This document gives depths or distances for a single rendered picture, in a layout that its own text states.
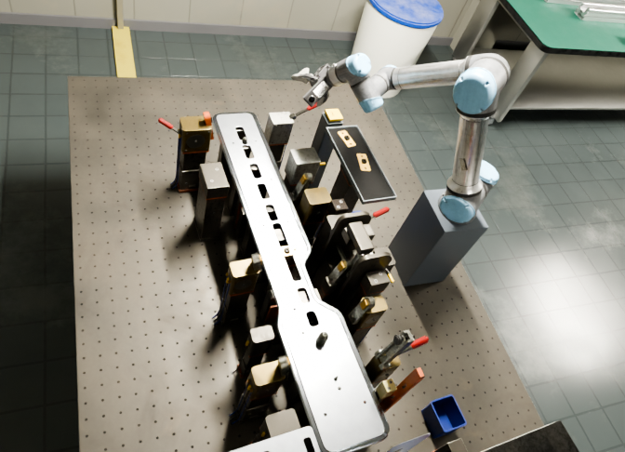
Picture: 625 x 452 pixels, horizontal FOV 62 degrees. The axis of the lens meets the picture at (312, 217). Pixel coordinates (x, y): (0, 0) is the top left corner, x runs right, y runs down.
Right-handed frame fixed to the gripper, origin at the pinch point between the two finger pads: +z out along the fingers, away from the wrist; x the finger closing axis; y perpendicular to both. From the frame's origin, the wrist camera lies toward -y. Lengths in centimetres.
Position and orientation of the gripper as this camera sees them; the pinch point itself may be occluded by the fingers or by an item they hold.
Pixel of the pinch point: (303, 93)
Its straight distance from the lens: 203.2
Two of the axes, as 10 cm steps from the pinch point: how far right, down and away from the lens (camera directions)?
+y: 5.3, -7.7, 3.6
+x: -6.6, -6.4, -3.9
